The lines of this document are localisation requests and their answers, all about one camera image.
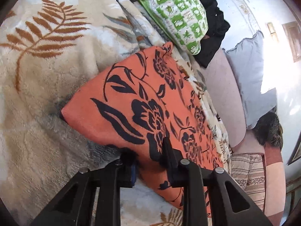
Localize light blue grey pillow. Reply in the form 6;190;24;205
224;30;277;130

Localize beige wall switch plate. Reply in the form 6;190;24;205
267;22;277;35

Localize pink quilted bolster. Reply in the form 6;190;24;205
201;48;246;148

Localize striped floral cushion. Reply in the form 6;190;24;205
231;153;266;211

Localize framed wall plaque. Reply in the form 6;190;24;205
282;21;301;62

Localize orange black floral shirt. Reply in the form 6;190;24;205
61;42;222;208

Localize green white patterned pillow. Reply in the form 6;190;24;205
138;0;208;55

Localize black garment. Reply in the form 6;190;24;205
194;0;230;68

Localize large framed picture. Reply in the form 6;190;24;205
287;132;301;165

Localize dark furry cushion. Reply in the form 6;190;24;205
252;111;283;149

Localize pink sofa backrest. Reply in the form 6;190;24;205
232;130;286;225

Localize beige leaf print blanket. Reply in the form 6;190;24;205
0;0;234;226

